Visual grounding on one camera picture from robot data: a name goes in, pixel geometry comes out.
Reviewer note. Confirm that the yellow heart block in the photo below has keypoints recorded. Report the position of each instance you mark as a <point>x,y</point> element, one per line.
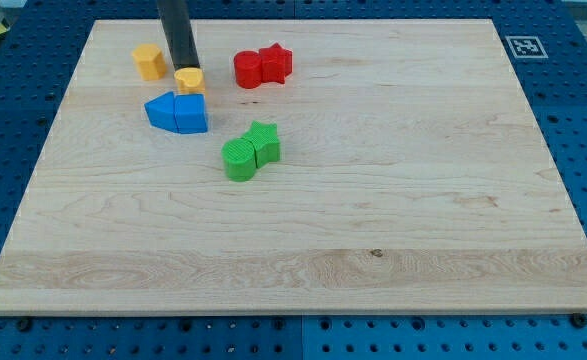
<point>190,80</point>

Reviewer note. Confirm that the yellow hexagon block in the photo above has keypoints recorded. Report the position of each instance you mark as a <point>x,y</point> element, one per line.
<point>149,61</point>

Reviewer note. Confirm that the green star block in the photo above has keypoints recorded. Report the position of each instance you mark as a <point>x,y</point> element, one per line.
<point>265,141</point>

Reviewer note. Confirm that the light wooden board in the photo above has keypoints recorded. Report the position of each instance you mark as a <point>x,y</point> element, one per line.
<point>413,179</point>

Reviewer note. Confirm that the green cylinder block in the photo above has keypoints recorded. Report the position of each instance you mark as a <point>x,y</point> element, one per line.
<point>239,159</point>

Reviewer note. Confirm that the red star block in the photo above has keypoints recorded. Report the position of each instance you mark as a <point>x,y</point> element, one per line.
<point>276,63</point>

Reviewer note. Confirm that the blue rounded block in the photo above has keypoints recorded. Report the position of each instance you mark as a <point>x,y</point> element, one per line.
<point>190,114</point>

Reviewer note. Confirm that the red cylinder block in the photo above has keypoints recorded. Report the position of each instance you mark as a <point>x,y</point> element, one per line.
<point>248,69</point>

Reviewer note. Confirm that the blue triangle block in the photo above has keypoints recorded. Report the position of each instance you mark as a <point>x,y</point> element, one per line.
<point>161,112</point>

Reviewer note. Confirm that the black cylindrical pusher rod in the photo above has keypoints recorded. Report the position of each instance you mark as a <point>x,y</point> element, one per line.
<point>177,27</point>

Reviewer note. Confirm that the white fiducial marker tag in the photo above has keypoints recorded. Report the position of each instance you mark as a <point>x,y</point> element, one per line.
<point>526,47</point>

